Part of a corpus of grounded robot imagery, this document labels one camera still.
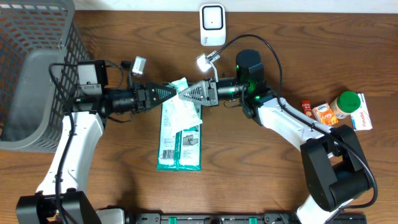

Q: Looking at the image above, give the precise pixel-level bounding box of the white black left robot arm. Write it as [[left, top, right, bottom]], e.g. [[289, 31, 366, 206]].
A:
[[16, 60, 177, 223]]

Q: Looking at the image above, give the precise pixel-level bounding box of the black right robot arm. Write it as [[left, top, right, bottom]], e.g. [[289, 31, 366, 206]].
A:
[[178, 49, 376, 223]]

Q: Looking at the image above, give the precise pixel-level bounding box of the mint wet wipes pack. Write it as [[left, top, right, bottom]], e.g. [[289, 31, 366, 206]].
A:
[[162, 78, 203, 134]]

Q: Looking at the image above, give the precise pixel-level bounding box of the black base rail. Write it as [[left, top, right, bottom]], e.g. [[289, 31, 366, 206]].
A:
[[96, 205, 368, 224]]

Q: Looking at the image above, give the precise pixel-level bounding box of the green white gloves package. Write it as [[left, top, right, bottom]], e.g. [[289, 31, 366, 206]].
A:
[[155, 82, 203, 172]]

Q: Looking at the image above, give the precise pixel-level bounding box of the grey plastic mesh basket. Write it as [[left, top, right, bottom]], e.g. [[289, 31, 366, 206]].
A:
[[1, 0, 89, 153]]

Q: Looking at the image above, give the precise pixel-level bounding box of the orange tissue pack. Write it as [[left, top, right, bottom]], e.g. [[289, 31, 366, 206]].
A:
[[312, 103, 338, 126]]

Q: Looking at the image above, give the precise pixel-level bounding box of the red stick sachet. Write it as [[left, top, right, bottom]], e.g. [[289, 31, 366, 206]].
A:
[[301, 100, 315, 119]]

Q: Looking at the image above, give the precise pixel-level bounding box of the green lid jar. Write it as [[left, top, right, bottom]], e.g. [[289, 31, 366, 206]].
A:
[[330, 91, 361, 119]]

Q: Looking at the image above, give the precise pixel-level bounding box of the white slim box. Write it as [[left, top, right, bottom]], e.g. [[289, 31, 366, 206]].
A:
[[351, 93, 373, 131]]

